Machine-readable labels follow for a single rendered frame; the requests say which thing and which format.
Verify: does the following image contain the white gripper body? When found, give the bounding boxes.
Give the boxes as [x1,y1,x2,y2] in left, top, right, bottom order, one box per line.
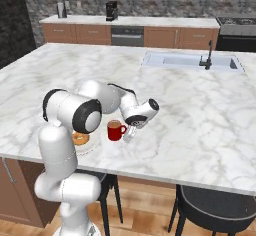
[122,126,138,144]

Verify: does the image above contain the red mug of coffee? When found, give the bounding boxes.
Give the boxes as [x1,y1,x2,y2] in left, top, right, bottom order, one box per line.
[106,119,129,143]

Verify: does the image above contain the white breakfast plate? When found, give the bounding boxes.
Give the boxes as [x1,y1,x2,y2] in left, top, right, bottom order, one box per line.
[72,126,102,157]

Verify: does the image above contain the black coffee machine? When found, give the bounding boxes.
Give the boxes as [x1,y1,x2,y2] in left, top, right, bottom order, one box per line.
[105,0,120,23]

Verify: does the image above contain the glazed brown donut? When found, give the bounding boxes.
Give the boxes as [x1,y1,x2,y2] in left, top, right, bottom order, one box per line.
[72,131,91,147]

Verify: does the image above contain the black stool with thin legs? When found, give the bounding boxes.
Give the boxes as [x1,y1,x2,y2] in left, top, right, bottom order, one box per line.
[75,169,124,236]

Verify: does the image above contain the steel sink basin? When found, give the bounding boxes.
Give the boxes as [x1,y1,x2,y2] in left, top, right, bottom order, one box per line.
[141,50,246,74]

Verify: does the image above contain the steel dishwasher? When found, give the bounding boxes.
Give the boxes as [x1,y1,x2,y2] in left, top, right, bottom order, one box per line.
[110,25,145,47]

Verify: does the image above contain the brown base cupboards with doors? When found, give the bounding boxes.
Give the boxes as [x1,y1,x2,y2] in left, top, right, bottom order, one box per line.
[143,26,220,51]

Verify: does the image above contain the black tap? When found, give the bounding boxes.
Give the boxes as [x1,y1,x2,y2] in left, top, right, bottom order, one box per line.
[198,39,214,71]

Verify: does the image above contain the black stool with wide seat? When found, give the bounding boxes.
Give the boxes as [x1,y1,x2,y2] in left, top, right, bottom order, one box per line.
[167,183,256,236]

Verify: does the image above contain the brown base cupboards with drawers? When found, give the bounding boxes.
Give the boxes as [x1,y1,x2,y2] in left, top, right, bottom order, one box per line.
[41,22,112,46]

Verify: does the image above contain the brown island cupboard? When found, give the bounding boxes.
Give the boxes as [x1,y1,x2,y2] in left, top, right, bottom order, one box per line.
[0,156,62,230]

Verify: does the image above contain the black oven with hob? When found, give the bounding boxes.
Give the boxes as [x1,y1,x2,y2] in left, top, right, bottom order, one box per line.
[215,15,256,53]

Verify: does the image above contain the grey cupboard handle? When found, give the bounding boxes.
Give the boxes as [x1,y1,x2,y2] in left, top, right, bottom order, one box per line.
[1,157,18,184]

